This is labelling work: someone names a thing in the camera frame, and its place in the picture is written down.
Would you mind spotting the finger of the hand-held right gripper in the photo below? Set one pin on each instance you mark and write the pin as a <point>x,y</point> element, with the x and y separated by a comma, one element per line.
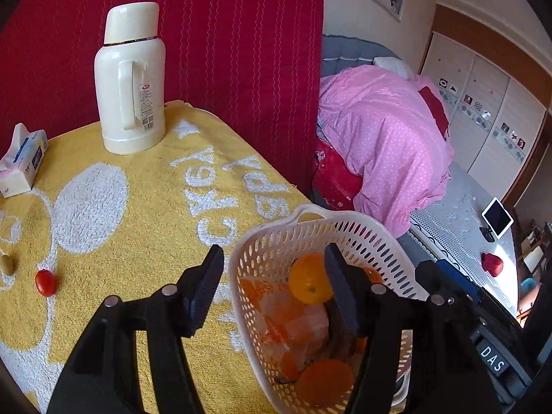
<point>455,276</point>
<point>426,276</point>

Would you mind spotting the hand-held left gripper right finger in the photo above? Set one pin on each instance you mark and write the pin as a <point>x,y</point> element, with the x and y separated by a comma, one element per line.
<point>343,293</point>

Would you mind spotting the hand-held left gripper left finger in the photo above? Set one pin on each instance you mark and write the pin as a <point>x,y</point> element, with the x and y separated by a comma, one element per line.
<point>205,293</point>

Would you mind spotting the orange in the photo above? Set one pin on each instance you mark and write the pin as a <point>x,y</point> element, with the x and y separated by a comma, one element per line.
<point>325,381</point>
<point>374,275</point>
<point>308,284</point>

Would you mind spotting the white plastic basket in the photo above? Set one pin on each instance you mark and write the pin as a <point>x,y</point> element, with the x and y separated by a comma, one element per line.
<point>267,241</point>

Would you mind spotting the red yarn ball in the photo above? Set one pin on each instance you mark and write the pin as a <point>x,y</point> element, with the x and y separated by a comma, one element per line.
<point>492,264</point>

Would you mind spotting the grey bed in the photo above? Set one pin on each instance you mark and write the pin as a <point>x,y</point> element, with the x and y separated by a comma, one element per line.
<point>448,224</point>

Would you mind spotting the orange snack packet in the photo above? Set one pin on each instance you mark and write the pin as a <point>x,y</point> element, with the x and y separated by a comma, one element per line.
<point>284,323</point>

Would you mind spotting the white tablet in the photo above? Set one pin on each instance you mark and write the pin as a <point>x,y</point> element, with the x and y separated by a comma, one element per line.
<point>498,218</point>

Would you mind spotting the yellow printed towel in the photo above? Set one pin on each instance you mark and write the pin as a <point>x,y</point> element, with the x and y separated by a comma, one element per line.
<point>142,224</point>

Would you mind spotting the red floral sheet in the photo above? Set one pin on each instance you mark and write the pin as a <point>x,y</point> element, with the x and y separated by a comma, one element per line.
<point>336,177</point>

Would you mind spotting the pink dotted duvet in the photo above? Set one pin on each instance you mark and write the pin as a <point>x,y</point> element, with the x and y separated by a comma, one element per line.
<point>388,138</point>

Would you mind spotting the red cherry tomato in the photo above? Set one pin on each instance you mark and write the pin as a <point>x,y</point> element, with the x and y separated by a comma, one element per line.
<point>45,283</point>

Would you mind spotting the red pillow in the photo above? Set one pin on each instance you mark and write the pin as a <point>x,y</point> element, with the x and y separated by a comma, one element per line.
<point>435,110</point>

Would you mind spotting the white wardrobe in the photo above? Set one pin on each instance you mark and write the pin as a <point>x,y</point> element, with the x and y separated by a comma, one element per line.
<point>487,95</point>

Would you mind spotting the small tan kiwi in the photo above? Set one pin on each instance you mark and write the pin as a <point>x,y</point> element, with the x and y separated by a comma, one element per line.
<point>6,265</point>

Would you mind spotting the white pillow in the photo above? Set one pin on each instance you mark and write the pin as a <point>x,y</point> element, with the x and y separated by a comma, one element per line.
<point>394,67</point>

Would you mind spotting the white thermos jug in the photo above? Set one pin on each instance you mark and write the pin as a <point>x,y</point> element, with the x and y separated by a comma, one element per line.
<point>108,95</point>

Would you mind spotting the tissue pack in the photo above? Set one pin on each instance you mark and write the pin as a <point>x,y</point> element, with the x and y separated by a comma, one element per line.
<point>26,159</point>

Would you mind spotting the grey headboard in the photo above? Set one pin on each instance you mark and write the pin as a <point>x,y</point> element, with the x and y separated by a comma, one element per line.
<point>345,51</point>

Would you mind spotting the red quilted mattress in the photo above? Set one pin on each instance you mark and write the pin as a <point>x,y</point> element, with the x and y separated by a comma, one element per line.
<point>237,51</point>

